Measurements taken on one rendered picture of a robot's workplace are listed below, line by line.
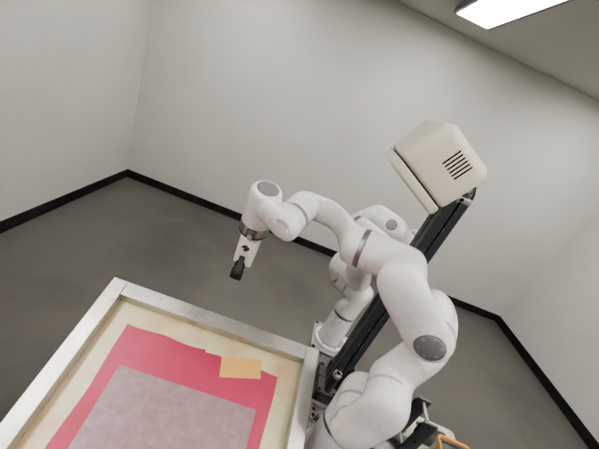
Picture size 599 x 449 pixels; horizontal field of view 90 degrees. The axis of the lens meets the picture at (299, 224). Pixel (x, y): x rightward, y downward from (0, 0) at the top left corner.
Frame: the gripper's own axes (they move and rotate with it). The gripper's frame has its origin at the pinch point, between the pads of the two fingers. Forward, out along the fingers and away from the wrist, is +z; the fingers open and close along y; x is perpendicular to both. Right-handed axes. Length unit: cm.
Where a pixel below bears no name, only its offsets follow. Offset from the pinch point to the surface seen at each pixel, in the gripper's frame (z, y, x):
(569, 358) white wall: 156, 161, -380
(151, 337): 12.2, -22.0, 13.5
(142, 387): 13.0, -32.8, 9.6
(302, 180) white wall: 147, 273, -21
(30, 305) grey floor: 166, 30, 128
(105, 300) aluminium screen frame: 8.5, -18.9, 27.1
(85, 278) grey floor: 177, 66, 118
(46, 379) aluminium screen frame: 9.9, -37.3, 26.9
